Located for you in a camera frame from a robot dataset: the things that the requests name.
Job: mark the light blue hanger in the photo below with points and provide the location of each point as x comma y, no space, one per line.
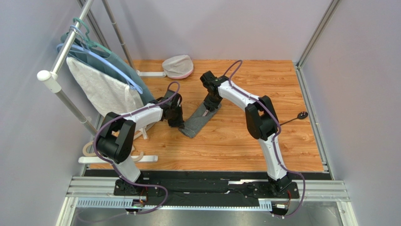
100,62

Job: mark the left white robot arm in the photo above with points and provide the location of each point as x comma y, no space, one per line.
113,142

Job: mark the aluminium frame rail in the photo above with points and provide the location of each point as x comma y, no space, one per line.
328,197

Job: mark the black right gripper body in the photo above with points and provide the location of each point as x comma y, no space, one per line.
212,103

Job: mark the metal clothes rack pole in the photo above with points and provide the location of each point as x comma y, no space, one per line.
50,78

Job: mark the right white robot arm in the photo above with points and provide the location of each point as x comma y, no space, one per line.
261,121

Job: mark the grey cloth napkin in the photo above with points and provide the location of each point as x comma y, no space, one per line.
194,124

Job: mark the white clothes rack base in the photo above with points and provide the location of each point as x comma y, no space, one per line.
135,158

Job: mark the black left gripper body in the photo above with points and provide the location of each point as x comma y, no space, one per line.
176,118

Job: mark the white mesh cap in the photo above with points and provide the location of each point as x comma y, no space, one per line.
178,67

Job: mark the white towel on hanger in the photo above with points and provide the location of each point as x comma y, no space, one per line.
106,93

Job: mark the black mounting rail plate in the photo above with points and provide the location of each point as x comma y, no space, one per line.
203,188

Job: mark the teal shirt on hanger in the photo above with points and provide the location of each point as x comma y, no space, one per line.
116,69

